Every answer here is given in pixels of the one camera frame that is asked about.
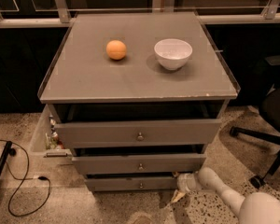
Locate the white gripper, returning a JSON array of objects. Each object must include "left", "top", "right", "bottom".
[{"left": 171, "top": 172, "right": 203, "bottom": 203}]

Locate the grey bottom drawer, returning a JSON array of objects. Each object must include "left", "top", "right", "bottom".
[{"left": 85, "top": 172, "right": 177, "bottom": 192}]

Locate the grey drawer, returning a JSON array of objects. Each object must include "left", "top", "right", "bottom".
[
  {"left": 85, "top": 172, "right": 177, "bottom": 192},
  {"left": 49, "top": 101, "right": 225, "bottom": 148},
  {"left": 72, "top": 145, "right": 206, "bottom": 175}
]

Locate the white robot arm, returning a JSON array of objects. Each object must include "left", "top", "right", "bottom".
[{"left": 171, "top": 167, "right": 280, "bottom": 224}]

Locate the grey middle drawer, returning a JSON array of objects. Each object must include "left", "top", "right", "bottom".
[{"left": 72, "top": 145, "right": 206, "bottom": 175}]

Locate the grey top drawer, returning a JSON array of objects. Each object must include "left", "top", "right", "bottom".
[{"left": 49, "top": 101, "right": 225, "bottom": 148}]

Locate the grey drawer cabinet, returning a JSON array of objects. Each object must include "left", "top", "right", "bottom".
[{"left": 36, "top": 11, "right": 241, "bottom": 192}]

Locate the black office chair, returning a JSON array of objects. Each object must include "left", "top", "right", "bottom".
[{"left": 230, "top": 55, "right": 280, "bottom": 189}]

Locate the white bowl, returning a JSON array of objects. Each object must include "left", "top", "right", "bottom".
[{"left": 154, "top": 38, "right": 193, "bottom": 71}]

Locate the clear plastic storage bin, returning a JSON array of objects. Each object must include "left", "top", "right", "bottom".
[{"left": 29, "top": 107, "right": 71, "bottom": 158}]

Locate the orange fruit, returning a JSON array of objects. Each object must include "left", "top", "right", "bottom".
[{"left": 105, "top": 40, "right": 127, "bottom": 61}]

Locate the metal window railing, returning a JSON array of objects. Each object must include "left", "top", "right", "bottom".
[{"left": 0, "top": 0, "right": 280, "bottom": 27}]

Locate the black cable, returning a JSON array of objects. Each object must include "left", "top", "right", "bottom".
[{"left": 0, "top": 139, "right": 52, "bottom": 217}]

